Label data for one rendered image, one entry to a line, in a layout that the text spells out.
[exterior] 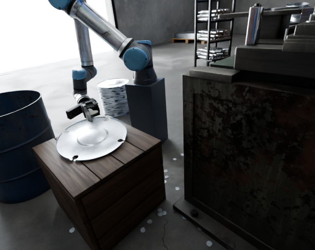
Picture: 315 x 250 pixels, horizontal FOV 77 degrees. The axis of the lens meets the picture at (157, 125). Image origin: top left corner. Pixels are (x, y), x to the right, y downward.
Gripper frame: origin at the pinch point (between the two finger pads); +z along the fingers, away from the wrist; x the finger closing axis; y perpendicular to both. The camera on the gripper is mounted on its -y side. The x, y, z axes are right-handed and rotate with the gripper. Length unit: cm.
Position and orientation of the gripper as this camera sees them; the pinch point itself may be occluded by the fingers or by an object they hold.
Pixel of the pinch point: (90, 121)
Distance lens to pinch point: 98.3
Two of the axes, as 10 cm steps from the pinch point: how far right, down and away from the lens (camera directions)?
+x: 0.2, 8.2, 5.8
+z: 5.0, 4.9, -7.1
